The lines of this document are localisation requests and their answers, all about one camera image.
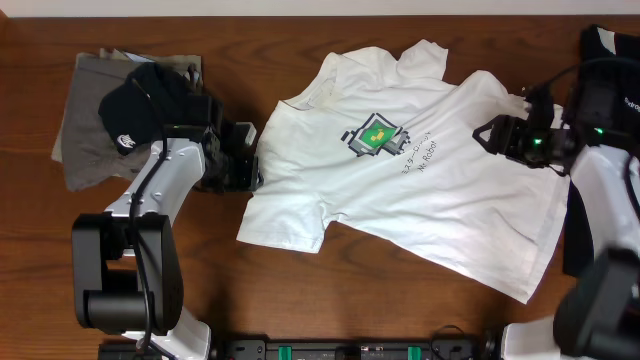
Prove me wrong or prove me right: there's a black folded garment with logo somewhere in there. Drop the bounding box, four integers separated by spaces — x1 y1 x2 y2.
98 62 202 155

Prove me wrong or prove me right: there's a grey folded garment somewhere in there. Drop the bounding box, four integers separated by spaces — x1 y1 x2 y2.
59 56 150 191

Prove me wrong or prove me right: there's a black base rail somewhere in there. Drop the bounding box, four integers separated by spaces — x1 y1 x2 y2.
97 337 501 360

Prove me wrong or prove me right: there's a beige folded garment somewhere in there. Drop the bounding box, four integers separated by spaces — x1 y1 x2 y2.
51 48 202 163

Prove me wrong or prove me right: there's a white printed t-shirt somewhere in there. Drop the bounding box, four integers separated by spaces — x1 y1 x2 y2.
237 40 569 303

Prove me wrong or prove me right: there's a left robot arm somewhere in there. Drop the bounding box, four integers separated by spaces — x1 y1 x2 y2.
71 122 262 360

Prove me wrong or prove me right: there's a black t-shirt on right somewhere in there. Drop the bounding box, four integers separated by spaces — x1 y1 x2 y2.
563 25 639 277

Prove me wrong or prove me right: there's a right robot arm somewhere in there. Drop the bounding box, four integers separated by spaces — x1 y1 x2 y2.
472 80 639 359

